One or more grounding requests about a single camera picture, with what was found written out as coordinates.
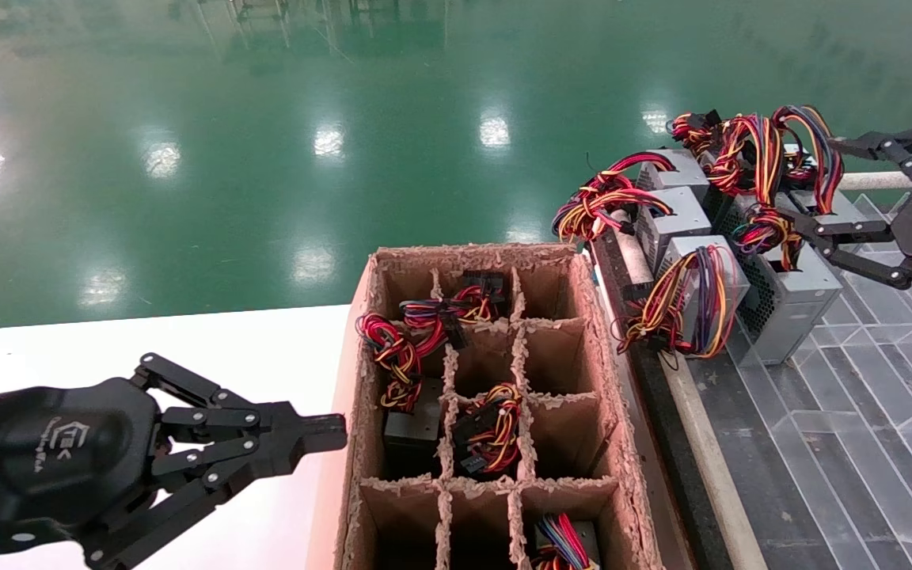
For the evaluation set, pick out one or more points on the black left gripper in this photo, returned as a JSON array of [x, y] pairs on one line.
[[36, 451]]

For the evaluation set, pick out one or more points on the brown cardboard divider box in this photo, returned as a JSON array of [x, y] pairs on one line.
[[559, 427]]

